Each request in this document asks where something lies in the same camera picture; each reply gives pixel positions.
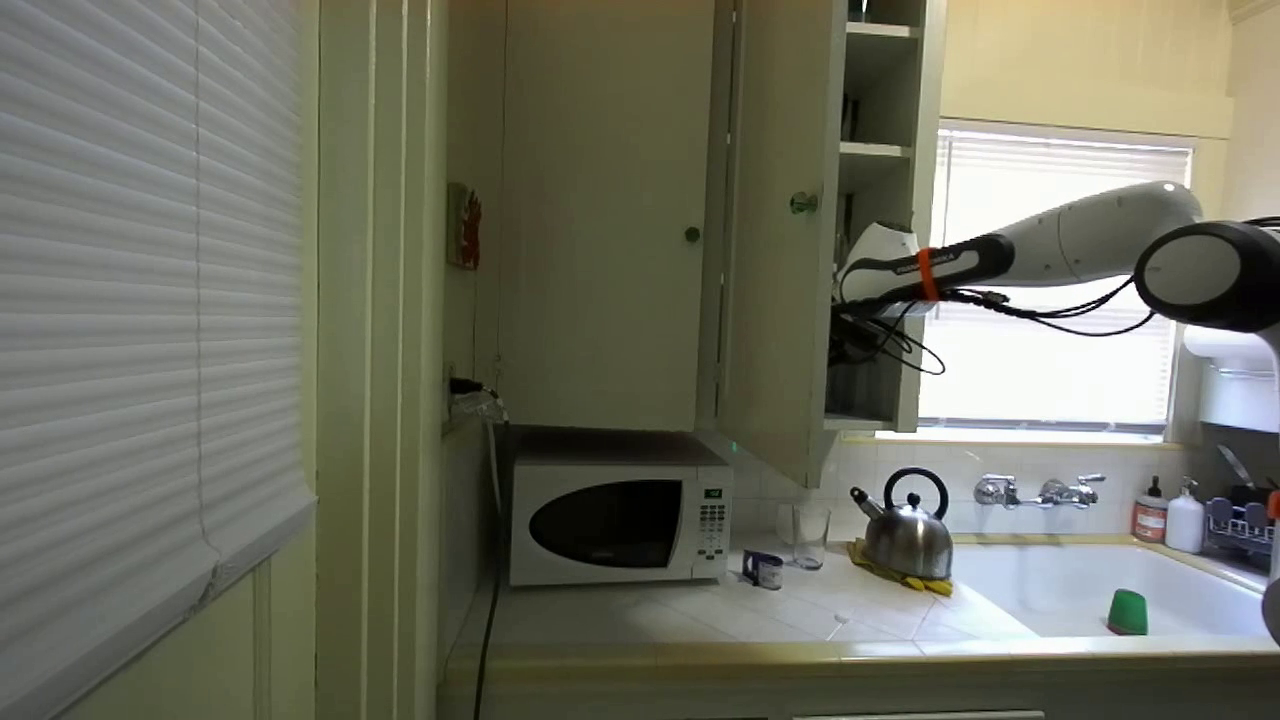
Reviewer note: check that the window blind beside cabinet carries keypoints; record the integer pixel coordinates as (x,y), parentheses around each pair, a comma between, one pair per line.
(122,294)

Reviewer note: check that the green plastic cup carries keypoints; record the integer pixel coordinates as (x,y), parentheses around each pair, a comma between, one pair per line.
(1130,614)

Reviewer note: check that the window blind above sink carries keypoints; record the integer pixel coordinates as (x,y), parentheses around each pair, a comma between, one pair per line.
(1052,373)

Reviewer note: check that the soap bottle with red liquid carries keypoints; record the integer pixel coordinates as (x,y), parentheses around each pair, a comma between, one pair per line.
(1149,516)

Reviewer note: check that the white wall cabinet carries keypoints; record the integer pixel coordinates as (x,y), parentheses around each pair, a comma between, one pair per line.
(883,123)

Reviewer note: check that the closed white cabinet door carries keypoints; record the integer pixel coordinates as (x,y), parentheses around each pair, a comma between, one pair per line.
(607,225)

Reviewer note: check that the open white cabinet door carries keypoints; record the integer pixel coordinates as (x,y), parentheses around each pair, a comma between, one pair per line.
(783,266)

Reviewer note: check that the small dark measuring cup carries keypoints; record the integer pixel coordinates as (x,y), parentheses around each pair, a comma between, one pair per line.
(760,571)

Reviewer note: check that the reddish wall ornament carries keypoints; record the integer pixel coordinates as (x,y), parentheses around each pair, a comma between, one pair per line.
(460,225)

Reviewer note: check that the white plastic bottle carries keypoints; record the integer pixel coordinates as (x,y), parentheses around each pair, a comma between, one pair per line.
(1187,522)

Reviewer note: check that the white sink basin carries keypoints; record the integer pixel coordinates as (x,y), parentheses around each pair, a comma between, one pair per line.
(1065,595)

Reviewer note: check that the clear drinking glass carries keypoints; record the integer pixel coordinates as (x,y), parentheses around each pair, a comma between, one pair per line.
(810,536)

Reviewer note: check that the white microwave oven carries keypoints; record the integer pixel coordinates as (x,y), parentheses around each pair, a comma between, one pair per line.
(623,522)

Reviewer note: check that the chrome sink faucet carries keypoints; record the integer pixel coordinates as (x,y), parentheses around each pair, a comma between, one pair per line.
(1042,494)

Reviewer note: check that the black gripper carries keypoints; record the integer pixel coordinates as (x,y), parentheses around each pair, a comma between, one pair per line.
(872,327)

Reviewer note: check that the dark dish rack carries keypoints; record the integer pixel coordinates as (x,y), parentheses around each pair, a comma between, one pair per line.
(1239,527)

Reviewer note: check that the yellow sponge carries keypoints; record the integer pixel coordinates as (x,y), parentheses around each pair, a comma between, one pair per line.
(920,580)

